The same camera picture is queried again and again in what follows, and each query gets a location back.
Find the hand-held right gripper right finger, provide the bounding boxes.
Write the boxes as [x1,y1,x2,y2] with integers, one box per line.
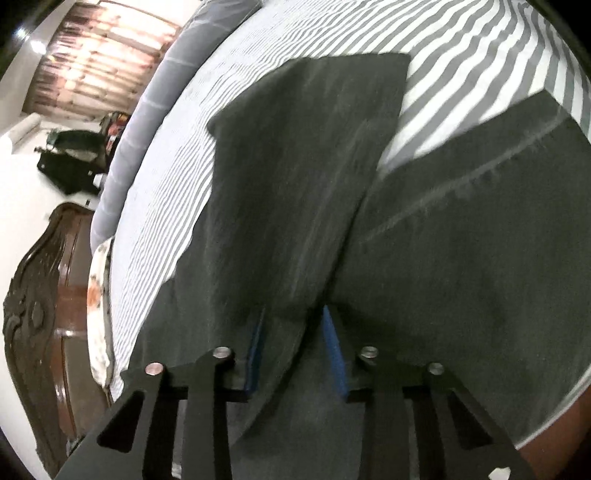
[321,304,537,480]

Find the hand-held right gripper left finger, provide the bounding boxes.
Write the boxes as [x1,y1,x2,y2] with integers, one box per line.
[54,305,267,480]

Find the dark grey pants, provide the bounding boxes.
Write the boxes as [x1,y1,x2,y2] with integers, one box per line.
[121,52,591,480]

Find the white floral pillow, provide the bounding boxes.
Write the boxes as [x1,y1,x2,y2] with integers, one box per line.
[88,235,116,388]

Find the grey striped bed sheet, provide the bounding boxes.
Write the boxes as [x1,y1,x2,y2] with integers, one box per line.
[108,0,589,393]

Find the carved wooden headboard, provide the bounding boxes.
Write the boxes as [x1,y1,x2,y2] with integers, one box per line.
[2,202,116,478]

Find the grey bolster with white lines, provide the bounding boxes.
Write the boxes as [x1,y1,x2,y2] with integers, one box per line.
[90,0,262,252]

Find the colourful cluttered shelf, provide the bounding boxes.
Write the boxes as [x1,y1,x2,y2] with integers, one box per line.
[100,112,130,160]

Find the black bag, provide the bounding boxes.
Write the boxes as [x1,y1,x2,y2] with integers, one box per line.
[36,129,110,197]

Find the brown window curtain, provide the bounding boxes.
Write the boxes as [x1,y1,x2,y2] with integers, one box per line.
[21,0,183,124]

